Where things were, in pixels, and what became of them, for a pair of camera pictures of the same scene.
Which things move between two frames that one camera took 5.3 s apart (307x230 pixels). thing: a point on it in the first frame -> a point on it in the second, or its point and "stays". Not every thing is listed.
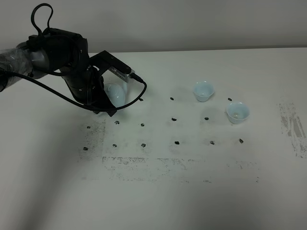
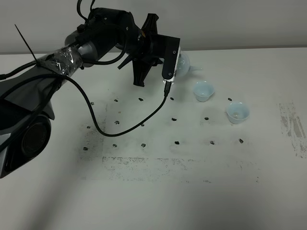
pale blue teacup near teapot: (203, 90) stays
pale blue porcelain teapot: (117, 93) -> (183, 66)
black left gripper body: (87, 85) -> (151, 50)
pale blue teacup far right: (237, 112) stays
